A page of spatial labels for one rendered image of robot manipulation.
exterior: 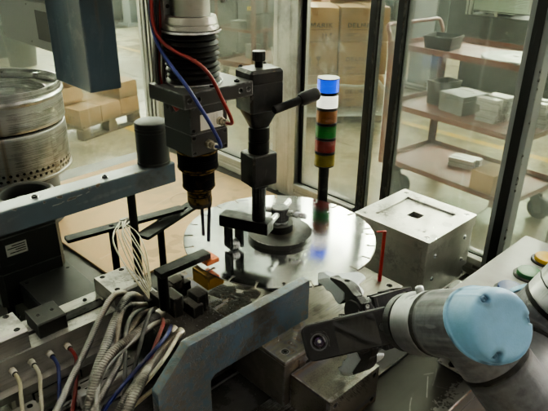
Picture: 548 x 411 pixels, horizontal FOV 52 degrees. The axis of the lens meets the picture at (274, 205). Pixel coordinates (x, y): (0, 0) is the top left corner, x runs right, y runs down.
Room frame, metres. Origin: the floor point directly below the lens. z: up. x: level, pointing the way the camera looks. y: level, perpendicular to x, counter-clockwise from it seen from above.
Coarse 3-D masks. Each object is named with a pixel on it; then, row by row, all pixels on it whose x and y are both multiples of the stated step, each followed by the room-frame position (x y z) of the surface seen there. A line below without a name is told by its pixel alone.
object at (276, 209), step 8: (288, 200) 0.90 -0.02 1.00; (272, 208) 0.86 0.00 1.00; (280, 208) 0.86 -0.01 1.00; (288, 208) 0.86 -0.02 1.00; (272, 216) 0.84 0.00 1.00; (280, 216) 0.85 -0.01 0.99; (288, 216) 0.86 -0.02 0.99; (296, 216) 0.85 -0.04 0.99; (304, 216) 0.84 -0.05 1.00; (280, 224) 0.85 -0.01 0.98
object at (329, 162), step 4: (316, 152) 1.14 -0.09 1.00; (316, 156) 1.14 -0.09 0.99; (320, 156) 1.13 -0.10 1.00; (324, 156) 1.13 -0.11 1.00; (328, 156) 1.13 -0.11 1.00; (332, 156) 1.14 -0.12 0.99; (316, 160) 1.14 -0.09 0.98; (320, 160) 1.13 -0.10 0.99; (324, 160) 1.13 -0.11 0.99; (328, 160) 1.13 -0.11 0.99; (332, 160) 1.14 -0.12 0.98; (316, 164) 1.14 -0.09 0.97; (320, 164) 1.13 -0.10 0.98; (324, 164) 1.13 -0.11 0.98; (328, 164) 1.13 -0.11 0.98; (332, 164) 1.14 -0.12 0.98; (324, 168) 1.13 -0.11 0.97
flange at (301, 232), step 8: (288, 224) 0.86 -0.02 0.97; (296, 224) 0.88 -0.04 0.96; (304, 224) 0.89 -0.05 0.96; (248, 232) 0.85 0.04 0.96; (272, 232) 0.85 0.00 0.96; (280, 232) 0.84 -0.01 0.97; (288, 232) 0.85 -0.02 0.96; (296, 232) 0.85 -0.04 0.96; (304, 232) 0.86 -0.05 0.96; (256, 240) 0.83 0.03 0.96; (264, 240) 0.83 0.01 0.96; (272, 240) 0.83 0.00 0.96; (280, 240) 0.83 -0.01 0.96; (288, 240) 0.83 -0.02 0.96; (296, 240) 0.83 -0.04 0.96; (304, 240) 0.83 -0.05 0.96; (264, 248) 0.82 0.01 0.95; (272, 248) 0.81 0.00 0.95; (280, 248) 0.81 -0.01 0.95; (288, 248) 0.81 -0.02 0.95; (296, 248) 0.82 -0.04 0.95
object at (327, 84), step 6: (318, 78) 1.15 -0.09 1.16; (324, 78) 1.14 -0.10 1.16; (330, 78) 1.14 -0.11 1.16; (336, 78) 1.14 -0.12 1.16; (318, 84) 1.15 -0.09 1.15; (324, 84) 1.13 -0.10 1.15; (330, 84) 1.13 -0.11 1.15; (336, 84) 1.14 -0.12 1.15; (324, 90) 1.13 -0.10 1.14; (330, 90) 1.13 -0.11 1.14; (336, 90) 1.14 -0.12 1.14
